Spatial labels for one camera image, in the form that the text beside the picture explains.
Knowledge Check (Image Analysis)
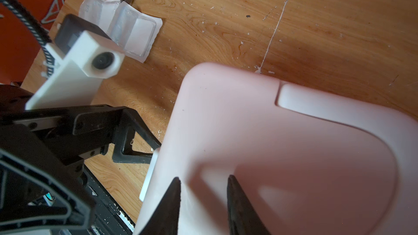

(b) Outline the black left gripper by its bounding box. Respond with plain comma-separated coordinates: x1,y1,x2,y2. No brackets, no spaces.
0,84,162,234

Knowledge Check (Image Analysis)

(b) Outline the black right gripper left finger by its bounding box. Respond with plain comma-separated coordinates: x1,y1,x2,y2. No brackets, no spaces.
139,177,181,235

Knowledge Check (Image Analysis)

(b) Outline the pink medicine chest box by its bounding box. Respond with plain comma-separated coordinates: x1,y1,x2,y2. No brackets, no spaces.
135,63,418,235

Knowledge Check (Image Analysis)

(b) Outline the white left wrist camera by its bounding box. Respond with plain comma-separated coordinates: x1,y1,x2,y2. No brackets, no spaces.
25,14,125,111

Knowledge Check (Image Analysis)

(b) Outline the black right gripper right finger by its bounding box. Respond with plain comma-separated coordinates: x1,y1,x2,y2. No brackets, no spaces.
227,175,271,235

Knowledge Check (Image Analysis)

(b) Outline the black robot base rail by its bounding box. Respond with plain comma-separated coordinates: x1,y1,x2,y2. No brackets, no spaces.
81,166,134,235

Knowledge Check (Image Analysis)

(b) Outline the gauze packet clear wrapper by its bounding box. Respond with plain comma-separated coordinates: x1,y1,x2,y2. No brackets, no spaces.
107,2,163,63

